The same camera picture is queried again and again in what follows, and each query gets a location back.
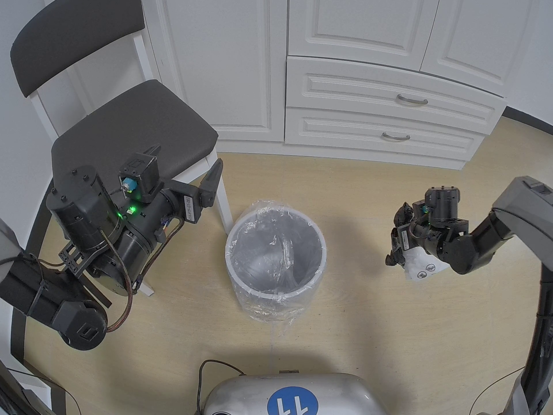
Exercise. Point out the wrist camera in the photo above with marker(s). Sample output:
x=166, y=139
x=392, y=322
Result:
x=419, y=209
x=138, y=175

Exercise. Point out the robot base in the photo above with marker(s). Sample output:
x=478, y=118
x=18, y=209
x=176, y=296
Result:
x=337, y=396

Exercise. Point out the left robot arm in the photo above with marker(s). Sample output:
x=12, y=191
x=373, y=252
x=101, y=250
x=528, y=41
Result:
x=82, y=205

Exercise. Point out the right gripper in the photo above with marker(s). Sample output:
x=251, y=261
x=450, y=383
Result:
x=417, y=237

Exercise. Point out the white trash bin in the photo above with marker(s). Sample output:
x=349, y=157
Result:
x=259, y=290

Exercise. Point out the clear plastic bag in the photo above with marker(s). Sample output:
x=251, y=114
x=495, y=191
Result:
x=276, y=249

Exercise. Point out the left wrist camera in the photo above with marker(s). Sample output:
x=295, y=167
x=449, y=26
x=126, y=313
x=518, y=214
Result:
x=138, y=175

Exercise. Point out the white chair with grey cushions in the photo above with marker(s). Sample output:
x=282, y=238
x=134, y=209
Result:
x=77, y=24

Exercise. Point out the white wardrobe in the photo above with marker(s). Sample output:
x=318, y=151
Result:
x=367, y=15

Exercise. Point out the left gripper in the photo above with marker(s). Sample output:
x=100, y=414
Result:
x=147, y=231

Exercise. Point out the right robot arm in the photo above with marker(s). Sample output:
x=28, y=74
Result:
x=475, y=240

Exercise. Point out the black plastic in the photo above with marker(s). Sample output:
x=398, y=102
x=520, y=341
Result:
x=404, y=212

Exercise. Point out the white printed paper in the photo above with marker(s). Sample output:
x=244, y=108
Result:
x=421, y=268

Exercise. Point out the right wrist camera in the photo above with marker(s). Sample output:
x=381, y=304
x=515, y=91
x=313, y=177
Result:
x=419, y=209

